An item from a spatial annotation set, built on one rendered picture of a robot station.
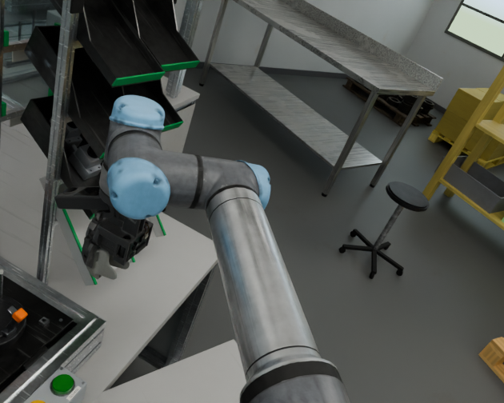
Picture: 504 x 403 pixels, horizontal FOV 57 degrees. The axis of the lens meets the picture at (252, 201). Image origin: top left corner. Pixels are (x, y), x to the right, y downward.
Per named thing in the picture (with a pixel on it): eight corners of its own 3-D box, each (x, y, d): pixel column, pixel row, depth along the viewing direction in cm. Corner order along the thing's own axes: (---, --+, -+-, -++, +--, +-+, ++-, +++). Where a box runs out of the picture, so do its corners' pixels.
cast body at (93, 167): (98, 174, 110) (110, 158, 105) (83, 181, 106) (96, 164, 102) (77, 147, 110) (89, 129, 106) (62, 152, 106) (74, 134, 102)
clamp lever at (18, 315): (16, 329, 97) (29, 313, 92) (8, 335, 95) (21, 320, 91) (4, 317, 97) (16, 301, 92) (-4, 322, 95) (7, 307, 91)
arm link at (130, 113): (113, 113, 61) (112, 86, 68) (101, 180, 67) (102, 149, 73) (171, 123, 64) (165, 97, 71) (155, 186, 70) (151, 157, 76)
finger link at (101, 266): (107, 299, 82) (116, 262, 77) (81, 283, 83) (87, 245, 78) (118, 289, 85) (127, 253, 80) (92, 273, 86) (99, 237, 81)
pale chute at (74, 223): (125, 263, 123) (135, 261, 120) (85, 286, 113) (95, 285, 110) (83, 164, 119) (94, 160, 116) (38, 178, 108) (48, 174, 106)
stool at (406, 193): (412, 269, 350) (455, 208, 318) (381, 289, 317) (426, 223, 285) (362, 229, 374) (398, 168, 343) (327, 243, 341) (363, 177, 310)
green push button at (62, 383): (77, 385, 96) (78, 380, 95) (62, 401, 92) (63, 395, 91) (61, 376, 96) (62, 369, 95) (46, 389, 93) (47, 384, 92)
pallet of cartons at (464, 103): (517, 165, 656) (551, 118, 617) (477, 172, 576) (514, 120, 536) (464, 132, 706) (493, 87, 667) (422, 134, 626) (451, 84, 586)
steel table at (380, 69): (250, 85, 566) (283, -12, 505) (379, 189, 446) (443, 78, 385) (194, 82, 513) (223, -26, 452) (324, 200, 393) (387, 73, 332)
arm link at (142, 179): (203, 181, 58) (191, 137, 66) (111, 169, 54) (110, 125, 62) (189, 229, 62) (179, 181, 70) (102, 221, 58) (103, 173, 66)
